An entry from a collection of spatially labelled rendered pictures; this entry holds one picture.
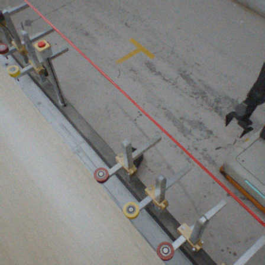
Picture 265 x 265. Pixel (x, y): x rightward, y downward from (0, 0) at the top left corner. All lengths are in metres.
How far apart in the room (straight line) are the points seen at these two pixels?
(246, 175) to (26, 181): 1.53
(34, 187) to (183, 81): 2.02
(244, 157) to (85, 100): 1.57
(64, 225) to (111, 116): 1.59
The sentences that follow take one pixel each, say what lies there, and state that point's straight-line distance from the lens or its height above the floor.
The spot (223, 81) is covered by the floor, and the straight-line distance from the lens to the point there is 3.31.
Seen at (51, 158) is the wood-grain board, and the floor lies 0.90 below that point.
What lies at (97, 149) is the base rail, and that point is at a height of 0.70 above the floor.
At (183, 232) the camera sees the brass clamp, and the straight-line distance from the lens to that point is 1.63.
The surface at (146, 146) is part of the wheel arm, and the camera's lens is 1.78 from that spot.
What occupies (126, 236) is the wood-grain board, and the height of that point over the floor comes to 0.90.
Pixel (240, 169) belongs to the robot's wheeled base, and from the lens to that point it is 2.46.
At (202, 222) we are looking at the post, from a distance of 1.33.
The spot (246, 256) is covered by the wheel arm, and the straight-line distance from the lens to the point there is 1.64.
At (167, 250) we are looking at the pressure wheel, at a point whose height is 0.91.
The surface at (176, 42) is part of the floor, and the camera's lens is 3.66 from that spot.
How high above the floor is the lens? 2.39
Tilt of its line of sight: 57 degrees down
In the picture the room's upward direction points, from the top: 5 degrees counter-clockwise
